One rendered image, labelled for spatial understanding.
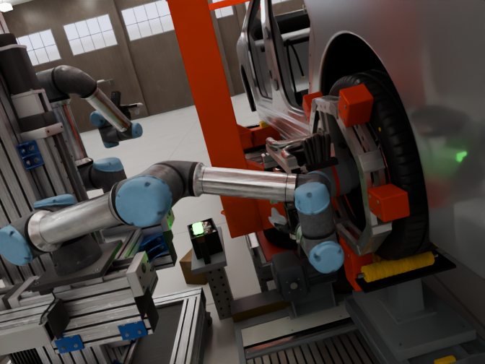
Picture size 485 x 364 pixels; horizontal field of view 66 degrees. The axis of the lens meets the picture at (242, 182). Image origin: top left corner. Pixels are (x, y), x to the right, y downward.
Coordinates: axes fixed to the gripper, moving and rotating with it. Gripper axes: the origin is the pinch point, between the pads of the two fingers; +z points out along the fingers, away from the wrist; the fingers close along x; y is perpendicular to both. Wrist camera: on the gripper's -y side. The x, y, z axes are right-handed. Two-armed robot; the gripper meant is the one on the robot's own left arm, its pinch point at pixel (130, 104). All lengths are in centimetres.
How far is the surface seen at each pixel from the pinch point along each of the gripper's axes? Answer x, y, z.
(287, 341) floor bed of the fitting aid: 90, 105, -60
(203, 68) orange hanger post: 59, -16, -38
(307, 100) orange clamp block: 103, -1, -46
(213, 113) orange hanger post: 61, 3, -38
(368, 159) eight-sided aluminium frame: 122, 11, -90
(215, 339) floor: 50, 118, -48
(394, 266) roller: 132, 54, -76
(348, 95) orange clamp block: 117, -7, -85
